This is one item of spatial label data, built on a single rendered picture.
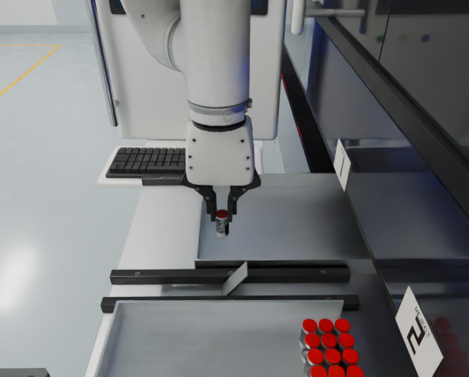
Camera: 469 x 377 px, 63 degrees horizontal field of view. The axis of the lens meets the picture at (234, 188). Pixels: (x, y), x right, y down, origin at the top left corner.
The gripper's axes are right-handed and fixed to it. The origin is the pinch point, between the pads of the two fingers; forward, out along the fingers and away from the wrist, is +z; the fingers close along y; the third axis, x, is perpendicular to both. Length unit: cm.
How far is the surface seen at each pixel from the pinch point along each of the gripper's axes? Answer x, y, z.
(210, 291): 7.0, 1.7, 12.1
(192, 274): 5.1, 4.7, 10.2
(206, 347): 16.9, 1.3, 12.6
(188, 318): 12.2, 4.5, 12.3
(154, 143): -56, 26, 17
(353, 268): 1.9, -22.4, 11.2
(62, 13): -500, 254, 50
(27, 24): -499, 306, 64
